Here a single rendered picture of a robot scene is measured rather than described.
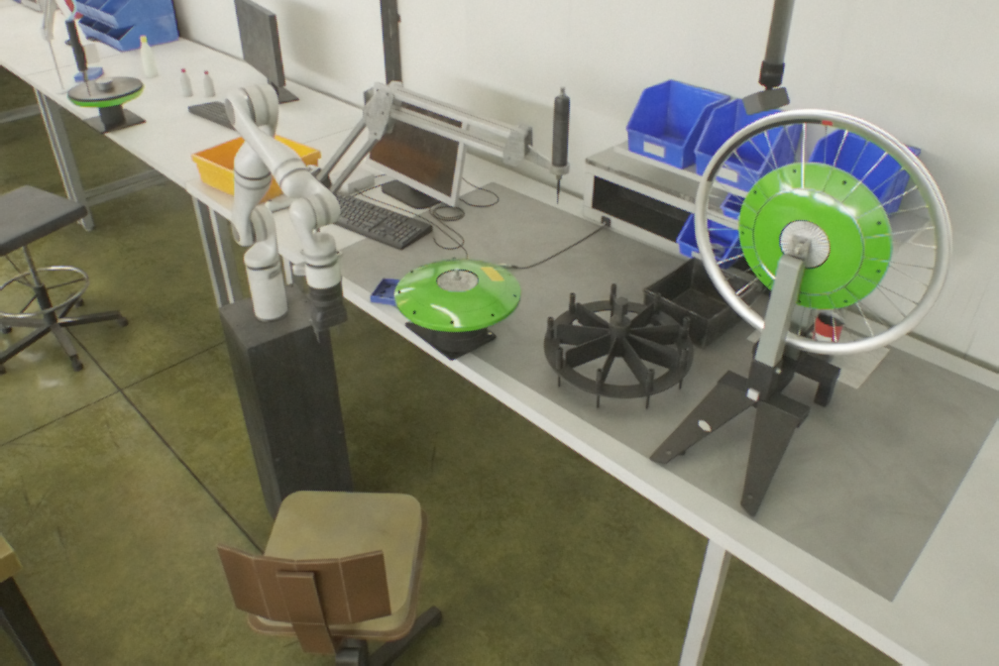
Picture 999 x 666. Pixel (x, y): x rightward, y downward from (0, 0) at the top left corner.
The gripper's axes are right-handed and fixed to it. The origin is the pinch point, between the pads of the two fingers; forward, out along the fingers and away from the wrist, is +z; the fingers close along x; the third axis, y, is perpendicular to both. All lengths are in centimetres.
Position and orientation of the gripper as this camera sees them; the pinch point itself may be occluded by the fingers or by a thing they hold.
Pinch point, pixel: (328, 338)
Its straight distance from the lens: 189.6
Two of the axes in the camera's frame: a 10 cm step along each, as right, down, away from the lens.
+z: 0.0, 8.4, 5.4
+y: 5.8, 4.4, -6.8
